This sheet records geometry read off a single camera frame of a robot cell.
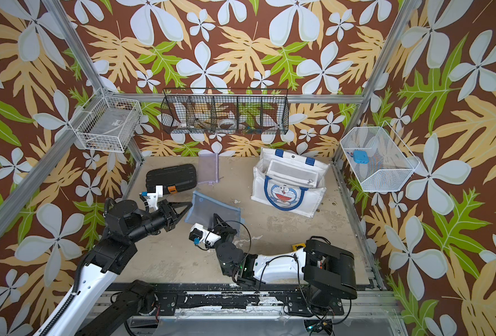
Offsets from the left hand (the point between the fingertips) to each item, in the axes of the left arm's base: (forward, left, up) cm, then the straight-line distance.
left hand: (193, 202), depth 65 cm
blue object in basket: (+26, -64, -5) cm, 70 cm away
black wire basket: (+51, -5, 0) cm, 51 cm away
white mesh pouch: (+25, -38, -14) cm, 47 cm away
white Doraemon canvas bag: (+19, -35, -13) cm, 42 cm away
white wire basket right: (+19, -72, -2) cm, 74 cm away
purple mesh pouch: (+42, +5, -31) cm, 52 cm away
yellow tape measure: (-3, -38, -29) cm, 48 cm away
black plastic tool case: (+32, +22, -28) cm, 47 cm away
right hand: (+1, -6, -10) cm, 11 cm away
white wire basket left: (+36, +41, +3) cm, 55 cm away
